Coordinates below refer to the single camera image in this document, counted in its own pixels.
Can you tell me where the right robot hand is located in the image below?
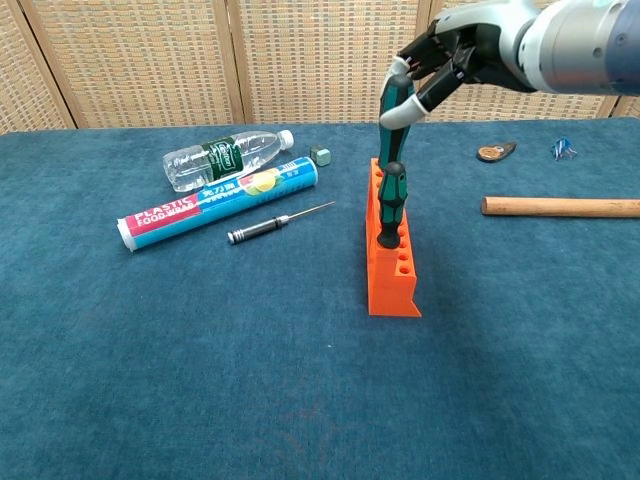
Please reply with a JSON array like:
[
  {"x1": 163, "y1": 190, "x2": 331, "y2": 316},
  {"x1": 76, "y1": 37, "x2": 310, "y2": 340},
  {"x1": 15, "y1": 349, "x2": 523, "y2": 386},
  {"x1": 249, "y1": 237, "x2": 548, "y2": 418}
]
[{"x1": 378, "y1": 0, "x2": 540, "y2": 127}]

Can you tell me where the orange tool holder rack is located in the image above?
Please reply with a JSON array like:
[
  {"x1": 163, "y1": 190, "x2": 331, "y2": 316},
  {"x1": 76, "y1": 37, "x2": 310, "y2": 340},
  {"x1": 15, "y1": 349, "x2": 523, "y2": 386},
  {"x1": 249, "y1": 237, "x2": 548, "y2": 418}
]
[{"x1": 366, "y1": 157, "x2": 424, "y2": 319}]

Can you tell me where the blue binder clip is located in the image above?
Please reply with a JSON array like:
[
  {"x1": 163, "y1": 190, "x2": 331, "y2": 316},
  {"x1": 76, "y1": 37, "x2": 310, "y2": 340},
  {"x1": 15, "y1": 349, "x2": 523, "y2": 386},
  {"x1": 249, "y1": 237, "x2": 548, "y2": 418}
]
[{"x1": 551, "y1": 135, "x2": 583, "y2": 162}]

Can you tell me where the wooden rod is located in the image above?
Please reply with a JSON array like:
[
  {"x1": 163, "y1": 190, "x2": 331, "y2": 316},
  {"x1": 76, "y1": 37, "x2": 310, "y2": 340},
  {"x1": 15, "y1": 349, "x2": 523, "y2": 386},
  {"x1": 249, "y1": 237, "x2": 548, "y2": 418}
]
[{"x1": 480, "y1": 195, "x2": 640, "y2": 219}]

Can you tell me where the woven folding screen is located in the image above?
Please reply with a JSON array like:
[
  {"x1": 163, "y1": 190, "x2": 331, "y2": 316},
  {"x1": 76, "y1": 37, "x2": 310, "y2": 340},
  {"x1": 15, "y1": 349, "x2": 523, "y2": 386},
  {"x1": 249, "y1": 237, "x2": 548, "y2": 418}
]
[{"x1": 0, "y1": 0, "x2": 640, "y2": 135}]

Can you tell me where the black precision screwdriver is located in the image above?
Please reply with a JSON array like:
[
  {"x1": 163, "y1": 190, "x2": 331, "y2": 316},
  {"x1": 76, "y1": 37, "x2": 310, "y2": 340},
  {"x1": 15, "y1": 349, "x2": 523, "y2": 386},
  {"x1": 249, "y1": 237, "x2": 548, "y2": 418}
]
[{"x1": 226, "y1": 200, "x2": 336, "y2": 246}]

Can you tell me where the clear plastic water bottle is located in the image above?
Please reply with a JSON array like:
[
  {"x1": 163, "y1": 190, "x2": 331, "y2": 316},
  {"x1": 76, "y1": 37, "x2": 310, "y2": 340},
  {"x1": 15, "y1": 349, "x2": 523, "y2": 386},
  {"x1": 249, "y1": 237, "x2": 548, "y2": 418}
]
[{"x1": 162, "y1": 129, "x2": 295, "y2": 194}]

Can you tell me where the plastic food wrap roll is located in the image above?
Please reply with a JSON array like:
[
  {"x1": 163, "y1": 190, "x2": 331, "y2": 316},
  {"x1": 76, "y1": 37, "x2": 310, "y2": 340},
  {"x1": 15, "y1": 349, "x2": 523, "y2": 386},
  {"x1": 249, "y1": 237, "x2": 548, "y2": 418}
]
[{"x1": 116, "y1": 155, "x2": 319, "y2": 255}]

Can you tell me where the blue felt table cloth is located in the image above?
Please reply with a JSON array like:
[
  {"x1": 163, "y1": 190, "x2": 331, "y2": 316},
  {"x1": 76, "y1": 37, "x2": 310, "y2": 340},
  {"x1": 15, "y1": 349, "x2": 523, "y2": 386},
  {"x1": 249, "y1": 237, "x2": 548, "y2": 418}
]
[{"x1": 0, "y1": 117, "x2": 640, "y2": 480}]

